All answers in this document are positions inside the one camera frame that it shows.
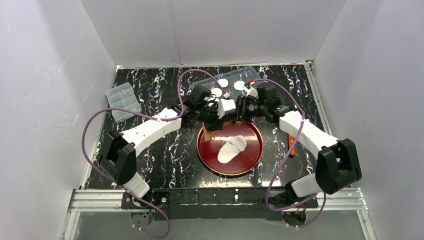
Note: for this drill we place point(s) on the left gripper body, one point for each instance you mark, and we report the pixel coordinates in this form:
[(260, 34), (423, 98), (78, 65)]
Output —
[(213, 117)]

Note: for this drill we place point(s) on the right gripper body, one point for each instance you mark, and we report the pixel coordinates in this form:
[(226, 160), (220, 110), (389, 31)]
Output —
[(241, 108)]

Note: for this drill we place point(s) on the wooden dough roller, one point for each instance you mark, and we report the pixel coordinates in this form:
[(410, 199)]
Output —
[(209, 136)]

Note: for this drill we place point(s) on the white dough ball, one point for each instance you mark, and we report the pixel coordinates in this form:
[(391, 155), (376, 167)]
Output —
[(231, 149)]

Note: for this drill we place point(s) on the round red tray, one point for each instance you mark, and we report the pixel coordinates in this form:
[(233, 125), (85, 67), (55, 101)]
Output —
[(243, 162)]

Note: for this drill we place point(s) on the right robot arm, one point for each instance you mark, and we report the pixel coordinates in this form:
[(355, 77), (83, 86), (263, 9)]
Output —
[(337, 161)]

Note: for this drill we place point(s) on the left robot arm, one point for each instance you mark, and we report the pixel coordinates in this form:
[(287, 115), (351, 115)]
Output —
[(119, 151)]

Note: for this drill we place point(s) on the flat white dumpling wrapper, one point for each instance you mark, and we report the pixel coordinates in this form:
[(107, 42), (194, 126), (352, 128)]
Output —
[(216, 92), (223, 83), (239, 85)]

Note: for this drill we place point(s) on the clear plastic tray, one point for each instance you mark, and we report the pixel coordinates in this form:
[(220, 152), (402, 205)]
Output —
[(244, 74)]

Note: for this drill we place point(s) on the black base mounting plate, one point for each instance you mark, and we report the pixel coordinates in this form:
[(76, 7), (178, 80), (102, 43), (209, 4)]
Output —
[(212, 203)]

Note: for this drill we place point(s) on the clear compartment screw box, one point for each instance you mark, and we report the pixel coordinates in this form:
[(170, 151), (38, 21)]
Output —
[(122, 96)]

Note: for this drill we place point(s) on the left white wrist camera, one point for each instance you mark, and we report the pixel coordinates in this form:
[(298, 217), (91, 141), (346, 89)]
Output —
[(226, 106)]

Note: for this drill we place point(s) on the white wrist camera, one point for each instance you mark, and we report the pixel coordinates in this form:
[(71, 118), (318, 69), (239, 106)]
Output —
[(249, 90), (226, 106)]

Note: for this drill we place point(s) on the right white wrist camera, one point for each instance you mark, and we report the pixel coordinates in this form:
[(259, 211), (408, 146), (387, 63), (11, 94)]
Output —
[(249, 90)]

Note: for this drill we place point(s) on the aluminium frame rail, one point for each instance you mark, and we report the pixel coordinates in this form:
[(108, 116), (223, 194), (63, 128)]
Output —
[(96, 200)]

